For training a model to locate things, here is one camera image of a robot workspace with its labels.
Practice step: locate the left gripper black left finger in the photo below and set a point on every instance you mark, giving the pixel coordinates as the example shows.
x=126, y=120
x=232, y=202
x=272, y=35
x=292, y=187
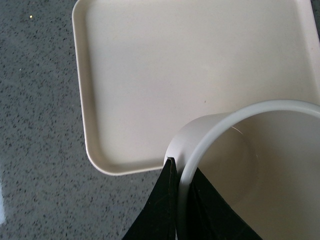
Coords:
x=157, y=220

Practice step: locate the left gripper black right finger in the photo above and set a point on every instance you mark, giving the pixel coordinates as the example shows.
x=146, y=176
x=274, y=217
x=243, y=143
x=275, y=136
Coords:
x=211, y=218

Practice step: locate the white smiley face mug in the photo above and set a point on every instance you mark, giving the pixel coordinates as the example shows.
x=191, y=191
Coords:
x=264, y=162

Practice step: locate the cream rectangular tray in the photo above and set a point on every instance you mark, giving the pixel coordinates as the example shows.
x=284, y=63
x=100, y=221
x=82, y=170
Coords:
x=146, y=68

